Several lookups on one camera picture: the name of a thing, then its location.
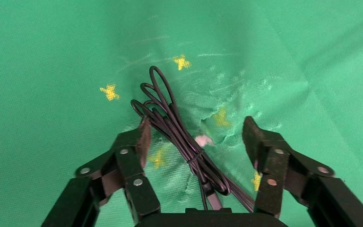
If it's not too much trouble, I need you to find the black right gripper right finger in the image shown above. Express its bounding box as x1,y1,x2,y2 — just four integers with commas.
242,116,363,227

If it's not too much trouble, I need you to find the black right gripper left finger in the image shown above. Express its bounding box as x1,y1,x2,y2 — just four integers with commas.
42,116,162,227

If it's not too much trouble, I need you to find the thin black cable bundle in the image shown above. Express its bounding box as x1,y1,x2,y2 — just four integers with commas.
130,66,256,214

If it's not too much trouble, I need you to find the green table cloth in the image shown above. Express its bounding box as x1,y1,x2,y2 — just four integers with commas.
0,0,363,227

